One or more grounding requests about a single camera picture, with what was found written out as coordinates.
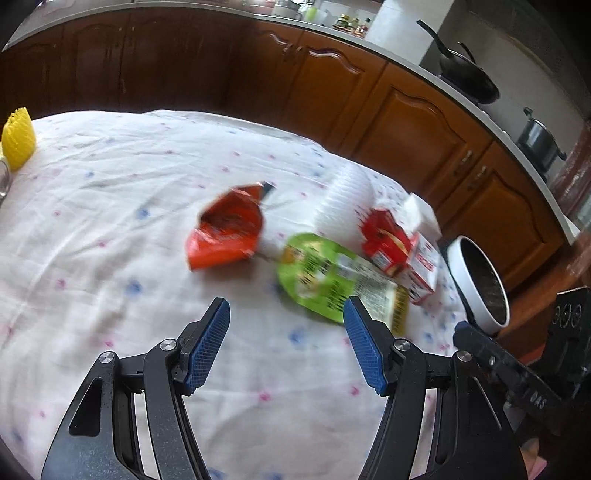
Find green cup on counter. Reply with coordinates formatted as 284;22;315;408
304;6;318;22

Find white foam fruit net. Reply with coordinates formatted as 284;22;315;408
315;163;375;254

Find black wok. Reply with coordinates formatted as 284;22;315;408
416;20;500;105

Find condiment jars on counter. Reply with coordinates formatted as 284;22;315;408
332;14;372;38

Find green food pouch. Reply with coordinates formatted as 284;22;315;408
277;233;410;336

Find floral white tablecloth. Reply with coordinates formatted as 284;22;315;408
0;109;468;480

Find brown lower kitchen cabinets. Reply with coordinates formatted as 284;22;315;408
1;5;573;290

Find red white milk carton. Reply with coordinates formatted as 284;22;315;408
361;194;442;304

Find black white trash bin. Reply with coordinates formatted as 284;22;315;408
446;235;510;336

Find orange snack bag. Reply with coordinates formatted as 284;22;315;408
185;182;274;271

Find steel cooking pot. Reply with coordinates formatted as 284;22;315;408
517;107;567;177

